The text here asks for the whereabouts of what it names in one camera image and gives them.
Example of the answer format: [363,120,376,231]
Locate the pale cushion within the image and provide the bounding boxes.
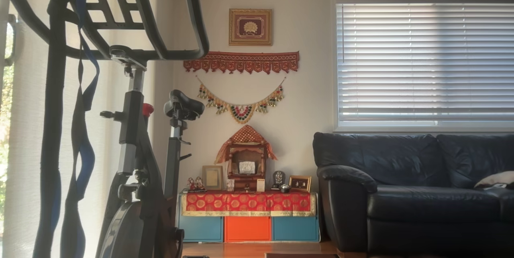
[474,171,514,190]

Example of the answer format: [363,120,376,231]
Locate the black exercise bike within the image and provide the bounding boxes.
[0,0,209,258]

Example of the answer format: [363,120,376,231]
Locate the sheer white curtain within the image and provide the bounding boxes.
[0,0,177,258]

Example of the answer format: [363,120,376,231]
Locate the blue and orange cabinet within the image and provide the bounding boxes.
[177,193,320,243]

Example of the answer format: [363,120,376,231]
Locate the small gold picture frame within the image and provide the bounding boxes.
[289,175,312,193]

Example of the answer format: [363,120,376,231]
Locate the black blue hanging strap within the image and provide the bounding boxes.
[32,0,67,258]
[60,0,101,258]

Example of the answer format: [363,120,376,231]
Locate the small colourful figurines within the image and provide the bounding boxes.
[187,177,206,192]

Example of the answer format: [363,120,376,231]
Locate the white window blinds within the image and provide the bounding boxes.
[337,3,514,127]

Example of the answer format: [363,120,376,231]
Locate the red gold patterned cloth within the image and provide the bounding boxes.
[181,191,317,217]

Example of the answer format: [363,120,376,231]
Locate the beaded wall garland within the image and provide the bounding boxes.
[196,75,287,124]

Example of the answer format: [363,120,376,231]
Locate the gold framed wall picture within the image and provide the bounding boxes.
[229,8,273,46]

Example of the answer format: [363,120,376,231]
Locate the wooden shrine with red canopy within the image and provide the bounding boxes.
[214,125,278,191]

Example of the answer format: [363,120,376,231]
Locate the red embroidered wall hanging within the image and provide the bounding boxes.
[184,51,300,75]

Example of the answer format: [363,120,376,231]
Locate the pale standing picture frame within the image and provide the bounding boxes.
[202,165,224,190]

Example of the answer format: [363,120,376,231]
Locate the black leather sofa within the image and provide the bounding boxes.
[313,132,514,255]

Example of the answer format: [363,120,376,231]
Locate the dark idol statue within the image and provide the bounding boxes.
[272,171,286,190]

